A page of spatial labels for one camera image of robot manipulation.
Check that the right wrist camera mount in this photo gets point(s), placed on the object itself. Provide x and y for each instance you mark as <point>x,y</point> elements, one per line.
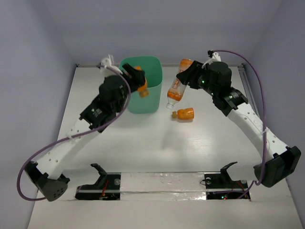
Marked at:
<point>213,57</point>

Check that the small orange bottle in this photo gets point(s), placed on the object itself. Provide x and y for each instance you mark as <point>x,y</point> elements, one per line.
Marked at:
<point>183,114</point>

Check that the small orange bottle barcode label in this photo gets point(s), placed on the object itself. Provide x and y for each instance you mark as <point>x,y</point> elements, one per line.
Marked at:
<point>143,90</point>

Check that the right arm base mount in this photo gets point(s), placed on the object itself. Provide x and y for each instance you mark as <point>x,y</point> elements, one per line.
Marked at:
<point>220,186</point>

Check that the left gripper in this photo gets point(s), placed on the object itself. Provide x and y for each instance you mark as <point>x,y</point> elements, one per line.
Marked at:
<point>133,78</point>

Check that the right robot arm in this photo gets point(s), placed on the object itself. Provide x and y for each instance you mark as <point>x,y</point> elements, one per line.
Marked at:
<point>278,159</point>

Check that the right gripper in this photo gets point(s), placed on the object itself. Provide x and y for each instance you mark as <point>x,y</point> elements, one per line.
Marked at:
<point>190,74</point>

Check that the tall orange bottle white cap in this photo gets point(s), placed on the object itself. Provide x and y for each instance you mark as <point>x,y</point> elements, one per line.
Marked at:
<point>176,91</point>

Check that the green plastic bin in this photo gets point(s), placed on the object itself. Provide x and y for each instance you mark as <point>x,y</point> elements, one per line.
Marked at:
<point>154,76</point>

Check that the silver tape strip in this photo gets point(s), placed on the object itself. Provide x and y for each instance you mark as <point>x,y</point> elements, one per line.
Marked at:
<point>162,186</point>

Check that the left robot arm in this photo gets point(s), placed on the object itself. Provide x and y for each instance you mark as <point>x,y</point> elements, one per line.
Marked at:
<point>111,101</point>

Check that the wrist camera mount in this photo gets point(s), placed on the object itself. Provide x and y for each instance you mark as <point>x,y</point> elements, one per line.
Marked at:
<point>213,57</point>
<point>107,63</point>

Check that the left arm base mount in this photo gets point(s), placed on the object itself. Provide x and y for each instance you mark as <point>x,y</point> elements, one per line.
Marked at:
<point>106,187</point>

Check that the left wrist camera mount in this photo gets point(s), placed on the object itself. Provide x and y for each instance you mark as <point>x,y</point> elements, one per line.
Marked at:
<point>107,63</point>

